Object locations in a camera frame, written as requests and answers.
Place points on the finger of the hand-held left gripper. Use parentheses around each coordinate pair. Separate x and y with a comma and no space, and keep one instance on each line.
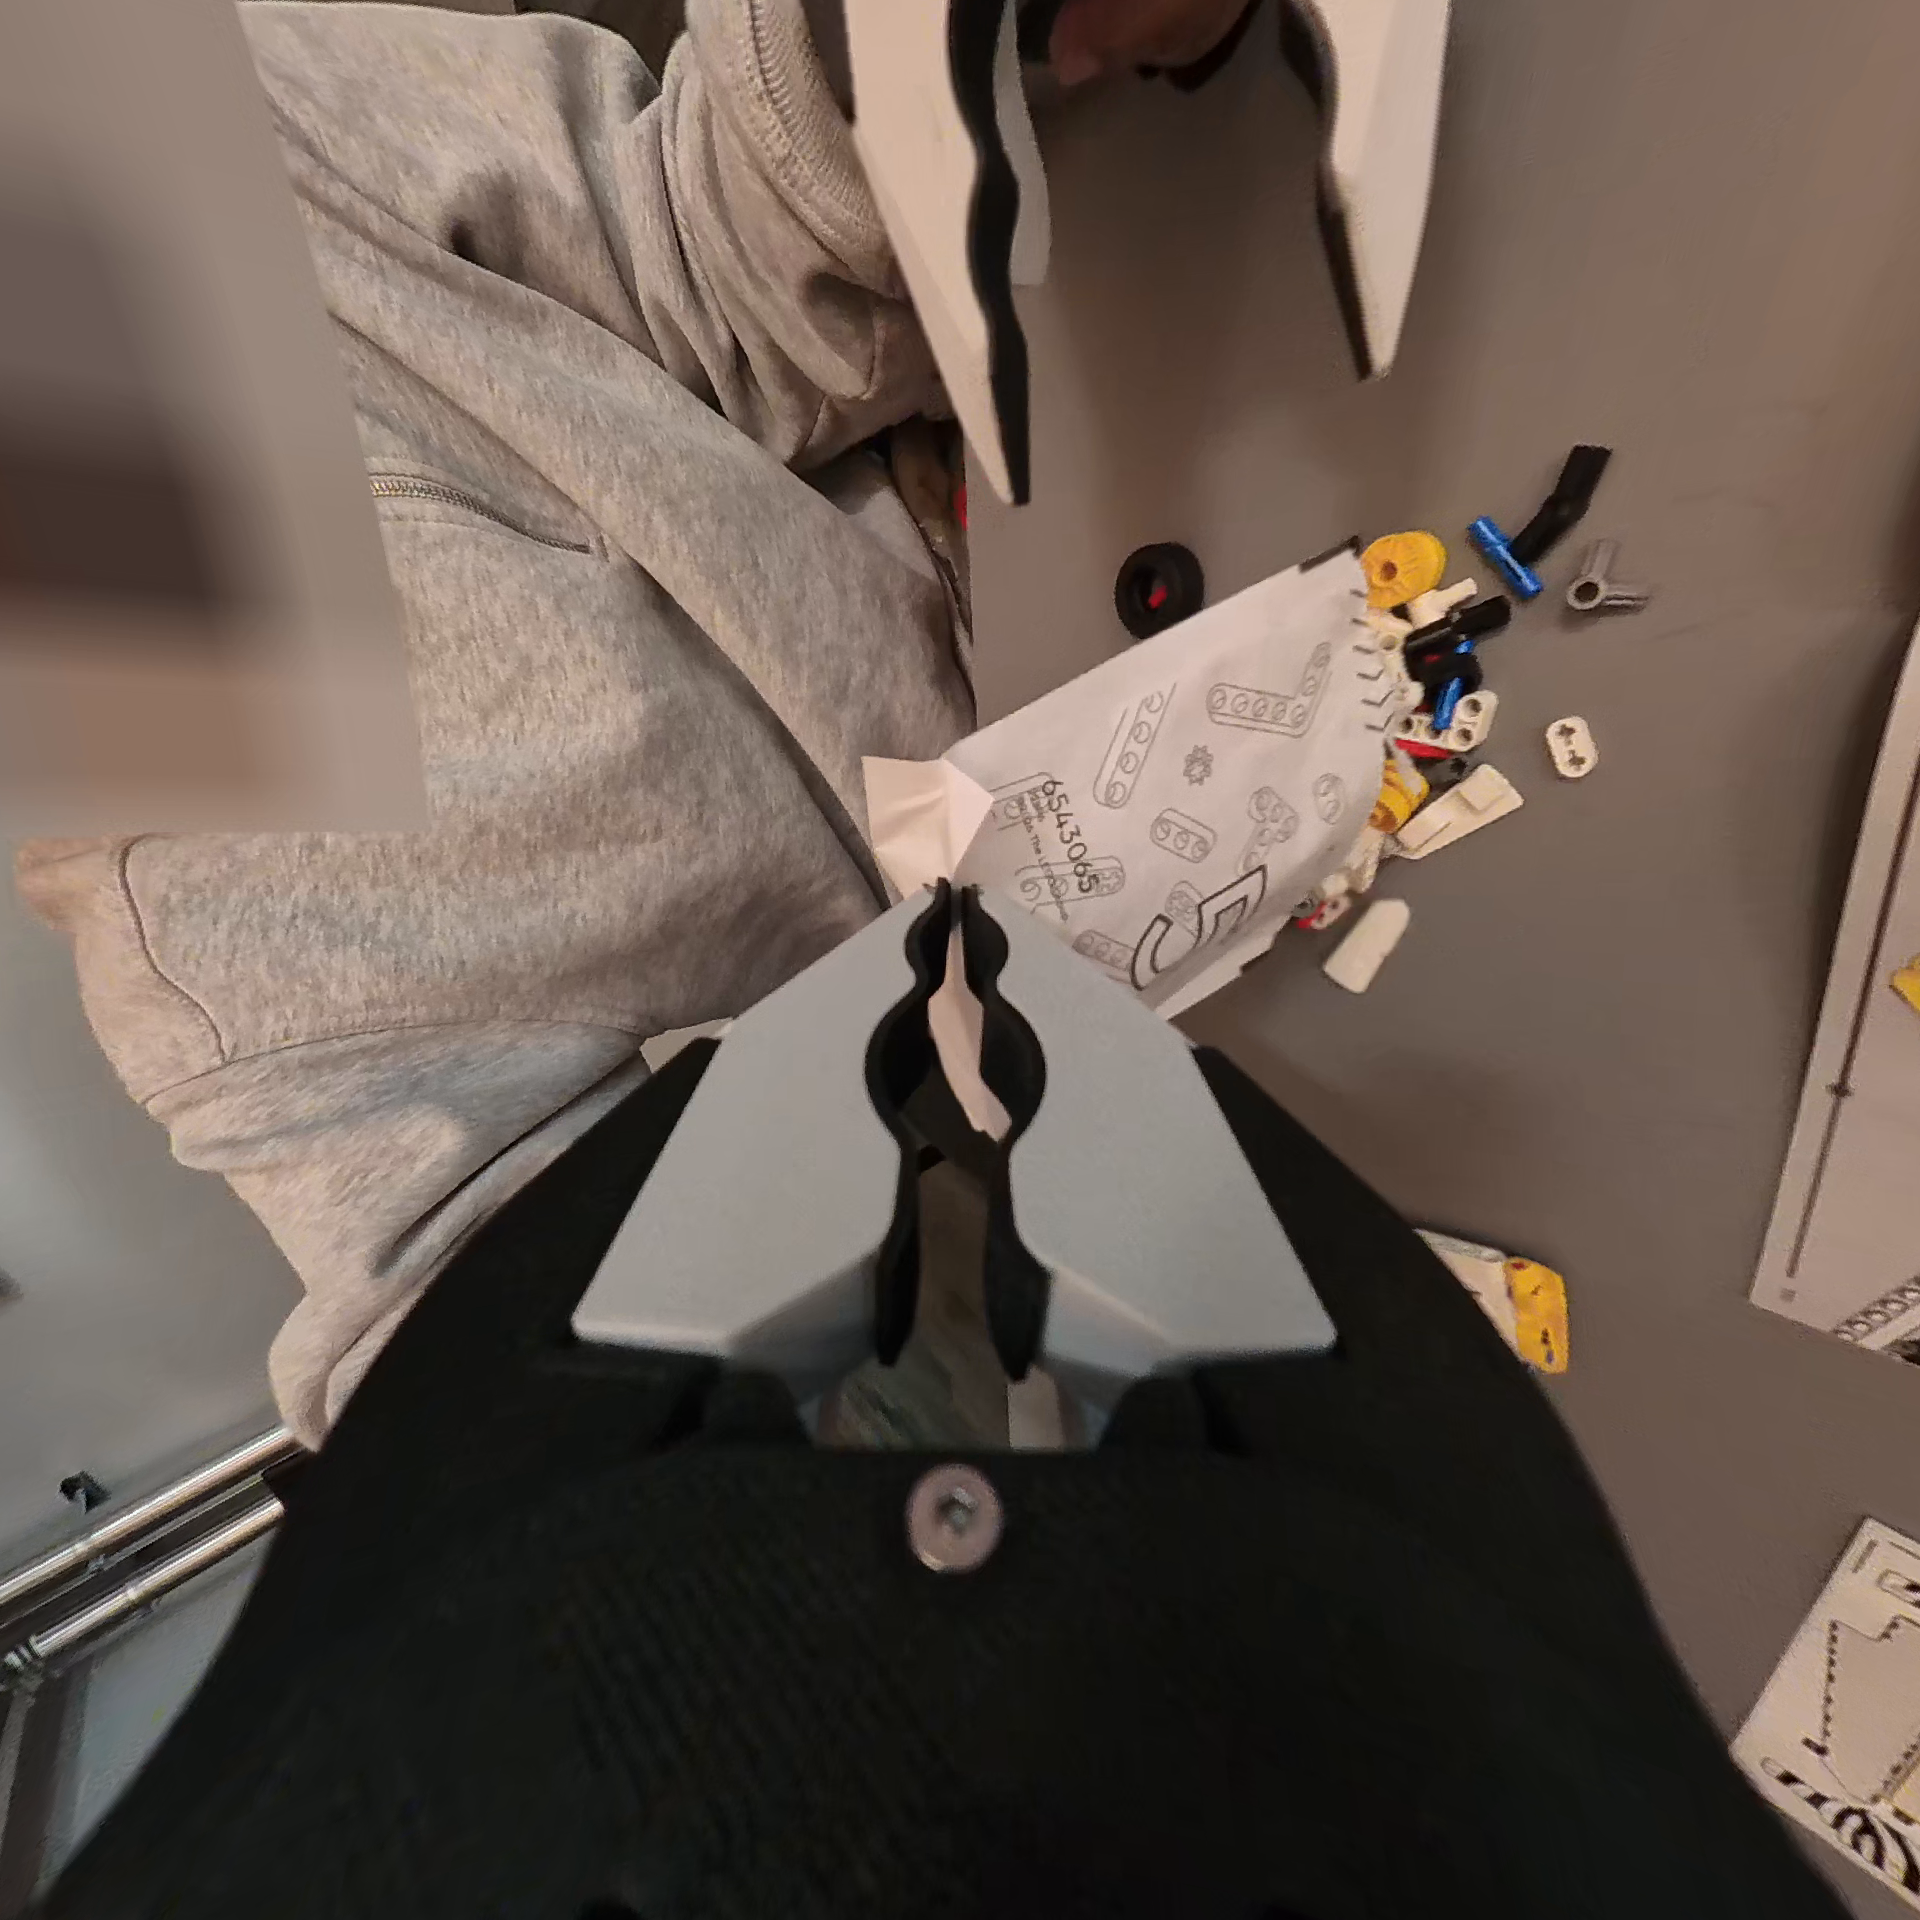
(915,150)
(1389,134)

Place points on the person's left hand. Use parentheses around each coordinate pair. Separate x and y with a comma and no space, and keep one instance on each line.
(1119,30)

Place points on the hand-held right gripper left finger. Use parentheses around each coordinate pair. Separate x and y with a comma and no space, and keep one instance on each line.
(734,1201)

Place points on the pile of small lego pieces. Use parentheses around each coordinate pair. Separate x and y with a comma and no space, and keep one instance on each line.
(1418,563)

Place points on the chrome rail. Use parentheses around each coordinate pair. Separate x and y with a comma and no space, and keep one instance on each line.
(135,1544)

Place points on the printed sticker sheet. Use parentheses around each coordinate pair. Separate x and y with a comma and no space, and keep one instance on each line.
(1845,1695)

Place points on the open instruction booklet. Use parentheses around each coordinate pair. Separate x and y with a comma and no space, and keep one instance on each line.
(1860,1051)

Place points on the person's left forearm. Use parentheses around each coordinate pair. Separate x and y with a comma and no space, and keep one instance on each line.
(780,180)

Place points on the black lego tire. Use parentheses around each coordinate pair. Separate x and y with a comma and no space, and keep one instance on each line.
(1124,588)

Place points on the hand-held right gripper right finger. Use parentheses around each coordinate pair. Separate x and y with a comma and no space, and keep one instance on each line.
(1170,1201)

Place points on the white plastic bag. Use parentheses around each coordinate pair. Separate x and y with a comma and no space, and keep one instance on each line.
(1200,751)

